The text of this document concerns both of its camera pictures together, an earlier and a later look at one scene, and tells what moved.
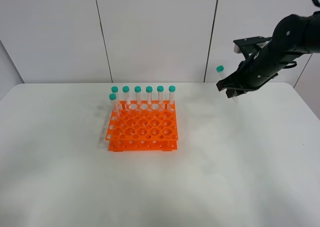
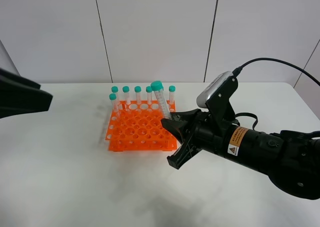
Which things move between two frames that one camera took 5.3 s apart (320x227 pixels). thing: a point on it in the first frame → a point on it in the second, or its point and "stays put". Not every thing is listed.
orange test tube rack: [142, 125] stays put
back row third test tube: [138, 89] stays put
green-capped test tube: [220, 69] → [157, 86]
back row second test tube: [126, 89] stays put
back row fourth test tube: [149, 90] stays put
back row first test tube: [115, 89] stays put
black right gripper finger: [232, 93] → [188, 149]
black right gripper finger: [234, 80] → [181, 127]
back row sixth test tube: [171, 89] stays put
